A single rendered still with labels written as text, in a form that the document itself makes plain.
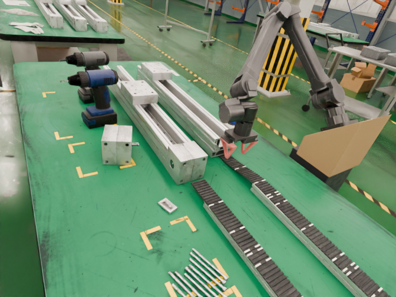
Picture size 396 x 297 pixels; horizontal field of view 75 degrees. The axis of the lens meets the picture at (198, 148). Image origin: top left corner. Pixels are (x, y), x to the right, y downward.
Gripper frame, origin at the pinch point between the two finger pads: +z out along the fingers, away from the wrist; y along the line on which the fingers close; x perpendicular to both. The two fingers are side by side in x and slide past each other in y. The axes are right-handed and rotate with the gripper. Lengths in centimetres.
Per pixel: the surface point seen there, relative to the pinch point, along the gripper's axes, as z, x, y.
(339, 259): 2.5, 44.1, 1.1
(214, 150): 2.5, -7.2, 3.4
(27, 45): 15, -192, 48
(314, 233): 2.5, 35.9, 0.1
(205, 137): -0.5, -12.6, 4.4
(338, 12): -31, -430, -756
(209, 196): 2.2, 12.2, 19.6
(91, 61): -13, -63, 33
